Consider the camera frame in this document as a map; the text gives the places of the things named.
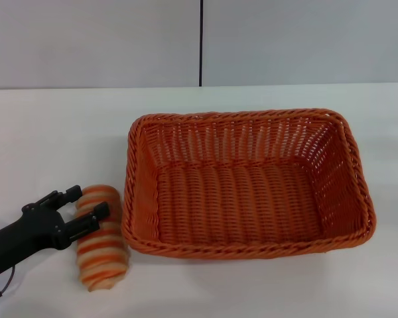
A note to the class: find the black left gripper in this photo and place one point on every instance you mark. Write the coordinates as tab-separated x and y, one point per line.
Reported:
36	228

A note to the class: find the orange striped bread roll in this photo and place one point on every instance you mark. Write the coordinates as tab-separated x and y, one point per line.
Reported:
103	258

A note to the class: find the orange woven plastic basket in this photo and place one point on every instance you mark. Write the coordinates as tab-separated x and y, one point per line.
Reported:
235	205

